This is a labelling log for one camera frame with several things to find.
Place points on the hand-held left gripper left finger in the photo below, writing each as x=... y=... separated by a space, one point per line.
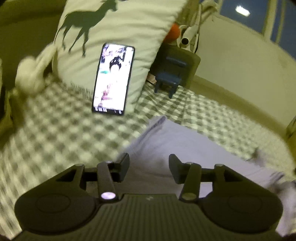
x=124 y=167

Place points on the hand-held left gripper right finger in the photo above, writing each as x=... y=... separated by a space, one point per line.
x=174 y=169

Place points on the purple garment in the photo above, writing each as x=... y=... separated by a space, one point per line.
x=189 y=148

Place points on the grey checkered bed cover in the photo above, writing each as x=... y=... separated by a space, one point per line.
x=57 y=129

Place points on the black smartphone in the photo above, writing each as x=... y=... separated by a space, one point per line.
x=113 y=78

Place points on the small blue toy chair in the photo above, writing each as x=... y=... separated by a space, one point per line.
x=170 y=77

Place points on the white plush toy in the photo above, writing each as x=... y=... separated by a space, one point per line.
x=32 y=71

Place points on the white office chair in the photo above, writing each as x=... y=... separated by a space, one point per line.
x=192 y=34

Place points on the orange cushion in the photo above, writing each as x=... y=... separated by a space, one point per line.
x=174 y=33

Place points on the white deer print pillow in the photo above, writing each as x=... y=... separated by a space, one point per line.
x=129 y=27

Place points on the window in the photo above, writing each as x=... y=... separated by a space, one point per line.
x=245 y=14

